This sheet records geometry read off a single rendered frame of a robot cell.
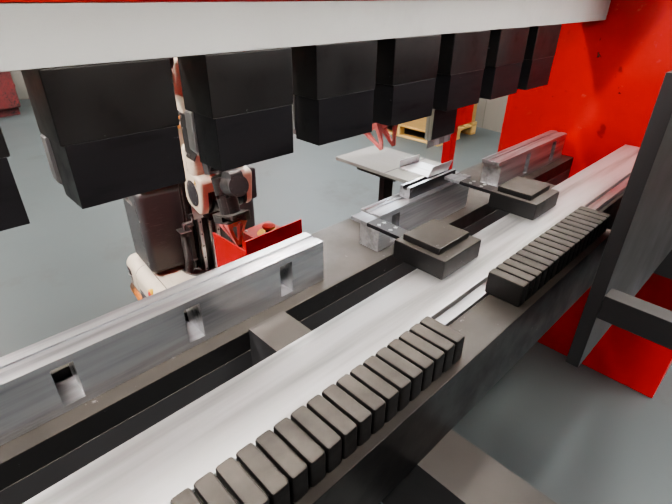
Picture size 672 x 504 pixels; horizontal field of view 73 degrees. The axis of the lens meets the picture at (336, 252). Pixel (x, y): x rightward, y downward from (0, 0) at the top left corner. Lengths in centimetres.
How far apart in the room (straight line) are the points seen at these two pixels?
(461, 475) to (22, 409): 59
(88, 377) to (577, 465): 160
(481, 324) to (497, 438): 123
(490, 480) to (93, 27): 72
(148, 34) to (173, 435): 47
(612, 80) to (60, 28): 168
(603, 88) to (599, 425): 124
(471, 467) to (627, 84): 150
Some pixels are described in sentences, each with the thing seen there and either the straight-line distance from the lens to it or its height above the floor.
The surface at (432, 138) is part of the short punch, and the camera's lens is 117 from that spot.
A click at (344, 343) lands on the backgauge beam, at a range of 66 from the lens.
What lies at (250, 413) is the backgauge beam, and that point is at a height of 98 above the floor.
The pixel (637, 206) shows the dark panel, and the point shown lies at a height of 118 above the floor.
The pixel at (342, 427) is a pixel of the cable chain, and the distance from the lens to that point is 49.
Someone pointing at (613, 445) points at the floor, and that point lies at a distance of 206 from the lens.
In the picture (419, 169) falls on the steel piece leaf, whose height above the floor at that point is 100.
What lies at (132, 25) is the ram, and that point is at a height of 138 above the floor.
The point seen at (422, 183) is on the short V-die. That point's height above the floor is 100.
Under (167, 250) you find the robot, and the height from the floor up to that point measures 40.
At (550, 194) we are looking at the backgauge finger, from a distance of 115.
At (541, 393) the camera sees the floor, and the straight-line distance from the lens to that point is 212.
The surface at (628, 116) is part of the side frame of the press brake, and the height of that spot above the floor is 105.
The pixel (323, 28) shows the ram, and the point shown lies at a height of 136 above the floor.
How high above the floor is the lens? 142
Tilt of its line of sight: 30 degrees down
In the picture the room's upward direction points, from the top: 1 degrees clockwise
